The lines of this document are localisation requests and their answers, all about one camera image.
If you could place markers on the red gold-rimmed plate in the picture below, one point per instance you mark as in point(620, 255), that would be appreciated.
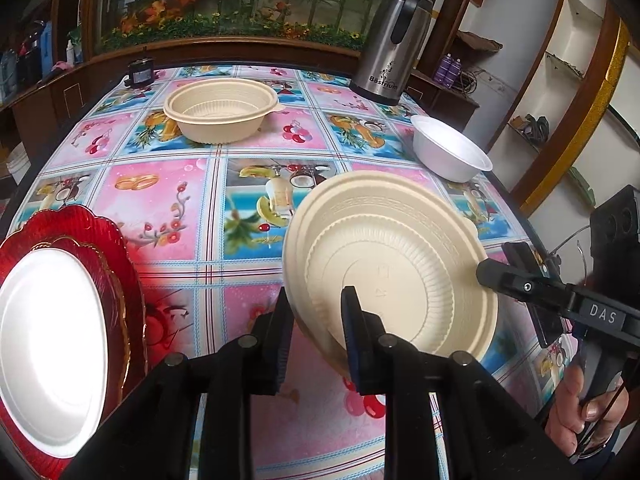
point(109, 280)

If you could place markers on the white foam bowl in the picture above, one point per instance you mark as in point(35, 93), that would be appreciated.
point(450, 150)

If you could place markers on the blue plastic jug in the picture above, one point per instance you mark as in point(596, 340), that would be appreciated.
point(46, 47)

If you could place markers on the red scalloped plate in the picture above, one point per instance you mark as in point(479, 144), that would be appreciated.
point(130, 280)

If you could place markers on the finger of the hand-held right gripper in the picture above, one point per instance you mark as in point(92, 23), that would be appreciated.
point(505, 277)

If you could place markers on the stainless steel thermos jug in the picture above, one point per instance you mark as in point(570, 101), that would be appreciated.
point(385, 60)

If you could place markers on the pink cloth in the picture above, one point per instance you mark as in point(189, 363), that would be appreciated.
point(62, 67)

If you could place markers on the beige ribbed plastic plate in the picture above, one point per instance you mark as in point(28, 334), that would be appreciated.
point(400, 270)

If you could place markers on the white plastic bucket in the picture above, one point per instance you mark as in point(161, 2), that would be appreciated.
point(17, 162)

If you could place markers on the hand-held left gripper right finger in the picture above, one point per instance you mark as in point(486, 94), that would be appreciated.
point(352, 340)

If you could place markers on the dark tools on shelf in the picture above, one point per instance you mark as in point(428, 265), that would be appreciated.
point(532, 127)

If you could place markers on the person's right hand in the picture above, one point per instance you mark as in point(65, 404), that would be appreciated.
point(565, 410)

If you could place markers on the artificial flower display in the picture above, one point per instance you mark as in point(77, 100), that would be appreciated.
point(225, 10)

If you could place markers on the small white bottle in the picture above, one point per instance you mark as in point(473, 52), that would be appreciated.
point(70, 54)

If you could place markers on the printed fruit tablecloth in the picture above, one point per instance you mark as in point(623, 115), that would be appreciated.
point(200, 240)

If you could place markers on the small black device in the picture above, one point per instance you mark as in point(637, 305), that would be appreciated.
point(140, 74)

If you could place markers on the white foam plate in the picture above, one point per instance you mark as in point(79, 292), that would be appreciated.
point(50, 350)

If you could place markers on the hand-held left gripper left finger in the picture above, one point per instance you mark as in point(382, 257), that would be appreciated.
point(280, 355)

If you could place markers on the beige plastic bowl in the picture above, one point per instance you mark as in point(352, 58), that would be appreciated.
point(220, 110)

